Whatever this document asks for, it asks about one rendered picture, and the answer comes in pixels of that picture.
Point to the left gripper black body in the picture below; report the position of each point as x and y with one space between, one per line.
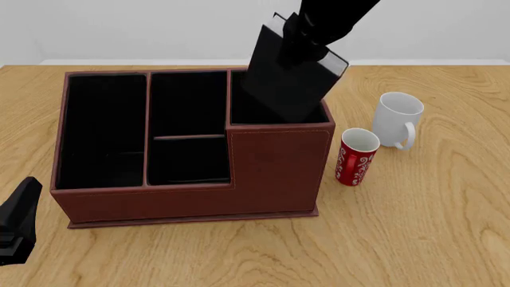
16 249

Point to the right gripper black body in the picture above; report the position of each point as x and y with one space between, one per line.
304 33

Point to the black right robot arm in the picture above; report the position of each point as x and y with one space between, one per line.
338 15

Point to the red patterned mug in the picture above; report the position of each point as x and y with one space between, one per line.
358 167

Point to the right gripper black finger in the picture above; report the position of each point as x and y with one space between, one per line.
296 52

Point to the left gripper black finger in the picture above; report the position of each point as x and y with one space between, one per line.
22 206

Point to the black book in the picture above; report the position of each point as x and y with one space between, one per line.
279 89

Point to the red-brown desk caddy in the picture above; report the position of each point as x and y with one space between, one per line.
275 167

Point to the white mug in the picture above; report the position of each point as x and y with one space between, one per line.
392 122

